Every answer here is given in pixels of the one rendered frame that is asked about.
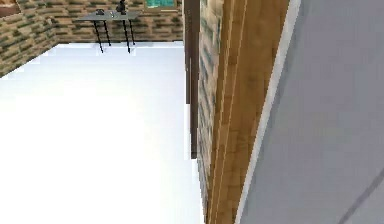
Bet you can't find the dark brown room door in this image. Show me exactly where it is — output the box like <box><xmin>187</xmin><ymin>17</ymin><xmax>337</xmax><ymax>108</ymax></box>
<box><xmin>183</xmin><ymin>0</ymin><xmax>201</xmax><ymax>160</ymax></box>

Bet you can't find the grey table with black legs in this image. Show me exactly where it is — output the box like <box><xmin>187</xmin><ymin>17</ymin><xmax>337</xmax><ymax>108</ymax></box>
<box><xmin>73</xmin><ymin>10</ymin><xmax>142</xmax><ymax>54</ymax></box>

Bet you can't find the green framed picture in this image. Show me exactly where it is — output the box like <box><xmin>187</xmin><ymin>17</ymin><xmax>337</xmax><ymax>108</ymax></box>
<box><xmin>143</xmin><ymin>0</ymin><xmax>179</xmax><ymax>13</ymax></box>

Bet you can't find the black statuette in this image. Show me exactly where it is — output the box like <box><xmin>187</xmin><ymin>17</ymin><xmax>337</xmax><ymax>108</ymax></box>
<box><xmin>115</xmin><ymin>0</ymin><xmax>128</xmax><ymax>16</ymax></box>

